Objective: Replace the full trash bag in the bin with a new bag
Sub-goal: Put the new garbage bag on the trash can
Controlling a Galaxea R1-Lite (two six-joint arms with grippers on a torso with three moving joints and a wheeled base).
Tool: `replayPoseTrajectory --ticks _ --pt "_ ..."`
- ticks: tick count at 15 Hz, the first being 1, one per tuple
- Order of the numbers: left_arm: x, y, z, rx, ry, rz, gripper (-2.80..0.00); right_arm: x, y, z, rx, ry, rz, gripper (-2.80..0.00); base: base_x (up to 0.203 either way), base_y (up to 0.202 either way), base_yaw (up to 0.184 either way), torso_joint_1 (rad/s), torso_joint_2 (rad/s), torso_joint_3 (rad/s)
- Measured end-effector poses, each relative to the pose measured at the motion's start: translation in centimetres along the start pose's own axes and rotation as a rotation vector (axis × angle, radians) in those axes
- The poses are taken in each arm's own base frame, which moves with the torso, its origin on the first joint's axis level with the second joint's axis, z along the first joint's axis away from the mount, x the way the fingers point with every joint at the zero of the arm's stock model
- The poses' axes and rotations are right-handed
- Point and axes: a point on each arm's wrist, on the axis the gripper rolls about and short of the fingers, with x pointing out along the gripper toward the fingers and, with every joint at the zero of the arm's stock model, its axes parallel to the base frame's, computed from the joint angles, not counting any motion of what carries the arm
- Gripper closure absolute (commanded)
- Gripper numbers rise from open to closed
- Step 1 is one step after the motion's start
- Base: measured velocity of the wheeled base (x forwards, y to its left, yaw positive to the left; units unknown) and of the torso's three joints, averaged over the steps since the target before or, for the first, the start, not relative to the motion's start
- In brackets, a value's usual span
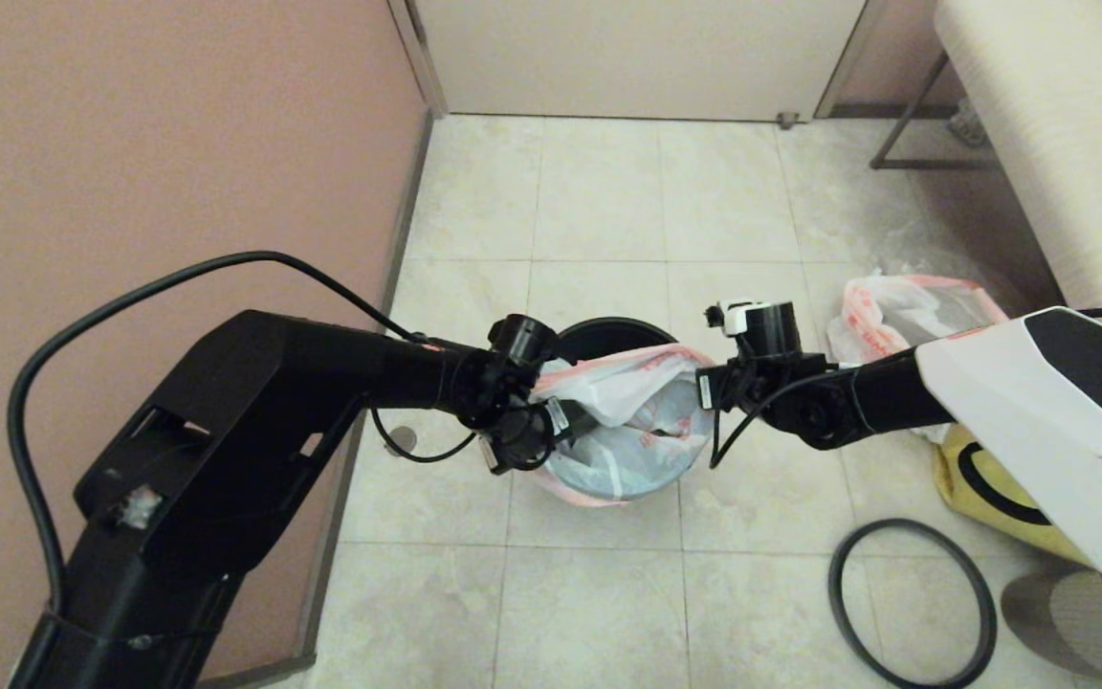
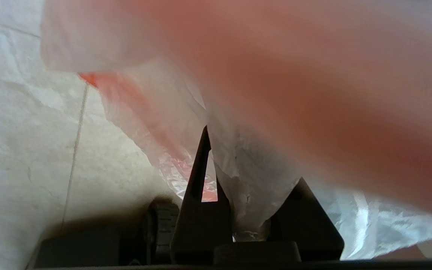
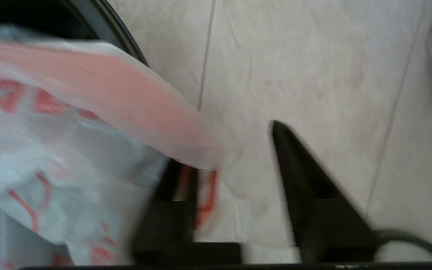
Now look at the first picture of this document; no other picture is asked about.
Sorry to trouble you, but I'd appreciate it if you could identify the white cartoon-print plastic bag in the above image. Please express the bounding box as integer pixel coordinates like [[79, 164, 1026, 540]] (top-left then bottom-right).
[[530, 344, 716, 508]]

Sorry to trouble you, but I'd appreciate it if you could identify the black round trash bin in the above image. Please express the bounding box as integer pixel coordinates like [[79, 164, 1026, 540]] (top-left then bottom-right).
[[556, 317, 681, 367]]

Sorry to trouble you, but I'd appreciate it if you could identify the used white red-print trash bag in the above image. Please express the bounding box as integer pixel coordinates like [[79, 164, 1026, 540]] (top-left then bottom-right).
[[826, 273, 1011, 446]]

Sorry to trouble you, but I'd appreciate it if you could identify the black bin retaining ring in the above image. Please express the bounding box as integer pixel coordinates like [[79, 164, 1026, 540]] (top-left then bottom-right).
[[826, 519, 998, 689]]

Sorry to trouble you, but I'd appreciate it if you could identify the yellow fabric tote bag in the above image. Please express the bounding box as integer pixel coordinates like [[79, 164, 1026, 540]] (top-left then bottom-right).
[[934, 421, 1102, 566]]

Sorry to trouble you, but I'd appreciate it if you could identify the small clear plastic item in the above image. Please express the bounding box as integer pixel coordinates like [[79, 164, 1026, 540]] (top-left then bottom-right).
[[948, 100, 987, 152]]

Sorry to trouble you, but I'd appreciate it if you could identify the grey ribbed cylinder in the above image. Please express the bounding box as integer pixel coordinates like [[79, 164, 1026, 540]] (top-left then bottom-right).
[[999, 567, 1102, 689]]

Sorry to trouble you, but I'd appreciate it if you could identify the beige door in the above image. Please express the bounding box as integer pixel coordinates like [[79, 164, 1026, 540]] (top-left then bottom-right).
[[412, 0, 868, 125]]

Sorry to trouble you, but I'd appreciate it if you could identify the white wood-grain table top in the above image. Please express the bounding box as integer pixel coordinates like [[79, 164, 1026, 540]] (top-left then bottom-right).
[[934, 0, 1102, 312]]

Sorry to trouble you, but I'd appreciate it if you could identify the right wrist camera black cylinder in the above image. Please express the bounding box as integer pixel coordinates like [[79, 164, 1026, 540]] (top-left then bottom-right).
[[704, 300, 804, 363]]

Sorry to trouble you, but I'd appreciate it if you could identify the wrist camera black cylinder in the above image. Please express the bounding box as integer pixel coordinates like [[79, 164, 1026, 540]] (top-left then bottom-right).
[[704, 300, 804, 363], [487, 314, 560, 369]]

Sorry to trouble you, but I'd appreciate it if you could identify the left wrist camera black cylinder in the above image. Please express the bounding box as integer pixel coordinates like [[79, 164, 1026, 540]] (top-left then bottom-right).
[[487, 314, 560, 369]]

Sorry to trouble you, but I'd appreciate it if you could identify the left wrist thin black cable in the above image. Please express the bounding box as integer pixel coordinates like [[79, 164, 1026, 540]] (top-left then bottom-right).
[[369, 407, 477, 463]]

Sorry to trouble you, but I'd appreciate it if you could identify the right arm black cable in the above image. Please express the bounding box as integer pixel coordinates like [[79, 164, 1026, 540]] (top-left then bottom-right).
[[956, 442, 1054, 527]]

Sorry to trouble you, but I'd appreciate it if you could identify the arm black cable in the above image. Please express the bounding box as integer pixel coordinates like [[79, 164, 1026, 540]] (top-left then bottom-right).
[[956, 442, 1054, 527], [8, 251, 428, 613]]

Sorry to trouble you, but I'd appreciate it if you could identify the dark metal table frame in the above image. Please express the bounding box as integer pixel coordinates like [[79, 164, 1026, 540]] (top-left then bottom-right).
[[867, 53, 1002, 175]]

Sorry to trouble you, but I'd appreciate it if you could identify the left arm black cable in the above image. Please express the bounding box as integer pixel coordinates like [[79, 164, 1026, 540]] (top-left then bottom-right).
[[8, 251, 428, 613]]

